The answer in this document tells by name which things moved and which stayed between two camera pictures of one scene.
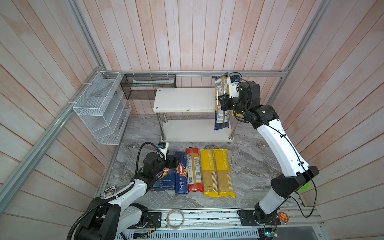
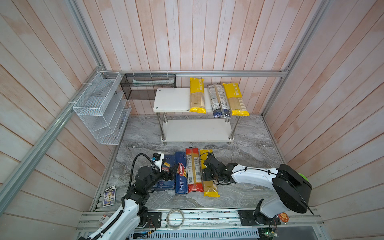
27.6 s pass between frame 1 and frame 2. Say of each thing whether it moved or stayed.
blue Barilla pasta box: stayed
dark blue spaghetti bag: moved
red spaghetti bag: stayed
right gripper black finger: moved
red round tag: stayed
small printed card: stayed
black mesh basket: stayed
